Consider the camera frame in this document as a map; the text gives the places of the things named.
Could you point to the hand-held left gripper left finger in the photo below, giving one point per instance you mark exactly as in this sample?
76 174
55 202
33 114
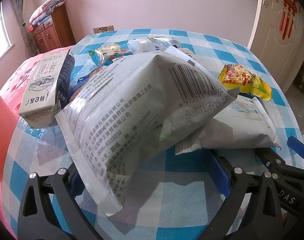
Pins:
73 187

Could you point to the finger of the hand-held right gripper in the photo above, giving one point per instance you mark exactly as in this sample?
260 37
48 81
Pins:
286 166
298 146

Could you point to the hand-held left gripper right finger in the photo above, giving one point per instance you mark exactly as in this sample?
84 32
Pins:
222 177

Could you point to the small white plastic packet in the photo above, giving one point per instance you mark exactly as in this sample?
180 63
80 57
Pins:
242 127

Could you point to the yellow snack packet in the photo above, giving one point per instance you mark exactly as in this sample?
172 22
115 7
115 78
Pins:
242 78

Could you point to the large white printed packet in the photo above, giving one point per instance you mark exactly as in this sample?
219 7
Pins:
132 105

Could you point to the blue orange tissue packet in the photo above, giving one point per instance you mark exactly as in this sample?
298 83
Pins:
78 82

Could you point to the white milk carton box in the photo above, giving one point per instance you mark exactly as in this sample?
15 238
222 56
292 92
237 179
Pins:
39 85

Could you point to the blue cartoon snack packet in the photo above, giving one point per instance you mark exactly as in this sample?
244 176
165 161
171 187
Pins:
109 51

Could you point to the clear white plastic bag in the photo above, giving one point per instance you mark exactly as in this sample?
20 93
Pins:
147 43

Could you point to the cream door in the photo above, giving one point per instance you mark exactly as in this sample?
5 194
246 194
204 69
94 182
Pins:
269 42

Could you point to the pink bed blanket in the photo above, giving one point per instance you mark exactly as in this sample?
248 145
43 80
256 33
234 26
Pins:
17 75

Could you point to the blue checked plastic tablecloth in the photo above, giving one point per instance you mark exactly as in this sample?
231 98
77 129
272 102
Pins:
217 47

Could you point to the red door decoration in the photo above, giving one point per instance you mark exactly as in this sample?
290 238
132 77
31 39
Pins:
289 7

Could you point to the brown wooden cabinet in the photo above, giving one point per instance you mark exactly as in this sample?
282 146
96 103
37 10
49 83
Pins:
57 30

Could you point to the grey curtain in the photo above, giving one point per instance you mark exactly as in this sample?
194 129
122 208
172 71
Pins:
24 30

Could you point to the small red object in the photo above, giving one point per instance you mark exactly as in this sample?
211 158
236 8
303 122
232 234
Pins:
31 28

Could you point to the folded pink quilts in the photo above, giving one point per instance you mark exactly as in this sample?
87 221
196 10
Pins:
47 7

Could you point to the beige wall sockets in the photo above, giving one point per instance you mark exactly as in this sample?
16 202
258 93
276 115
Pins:
103 29

